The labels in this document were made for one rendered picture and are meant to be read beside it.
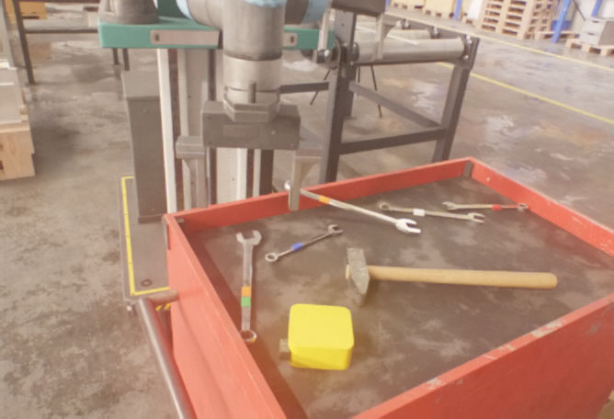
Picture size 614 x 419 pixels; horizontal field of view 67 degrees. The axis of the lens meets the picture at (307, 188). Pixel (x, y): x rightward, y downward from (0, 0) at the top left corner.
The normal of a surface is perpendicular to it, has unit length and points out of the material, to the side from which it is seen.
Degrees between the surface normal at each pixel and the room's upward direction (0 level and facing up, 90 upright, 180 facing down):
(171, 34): 90
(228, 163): 90
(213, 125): 90
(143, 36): 90
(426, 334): 0
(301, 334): 0
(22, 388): 0
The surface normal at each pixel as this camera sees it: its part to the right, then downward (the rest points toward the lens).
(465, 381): 0.49, 0.44
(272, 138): 0.10, 0.47
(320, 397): 0.08, -0.88
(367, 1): 0.29, 0.08
